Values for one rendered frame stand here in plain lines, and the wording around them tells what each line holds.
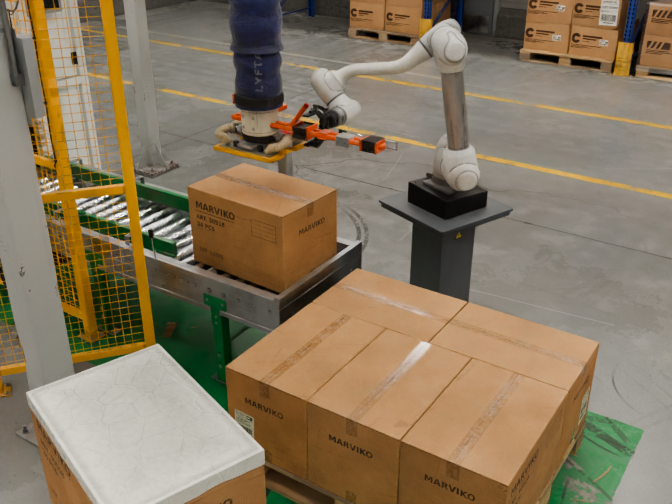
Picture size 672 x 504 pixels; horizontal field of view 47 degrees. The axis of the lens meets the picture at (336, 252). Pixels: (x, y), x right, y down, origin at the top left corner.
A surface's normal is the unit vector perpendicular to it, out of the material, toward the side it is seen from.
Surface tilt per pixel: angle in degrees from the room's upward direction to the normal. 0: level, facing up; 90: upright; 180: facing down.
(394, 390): 0
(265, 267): 90
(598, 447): 0
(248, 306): 90
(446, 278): 90
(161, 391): 0
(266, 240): 90
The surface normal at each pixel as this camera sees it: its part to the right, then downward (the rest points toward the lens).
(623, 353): 0.00, -0.89
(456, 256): 0.58, 0.36
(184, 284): -0.55, 0.38
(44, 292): 0.84, 0.25
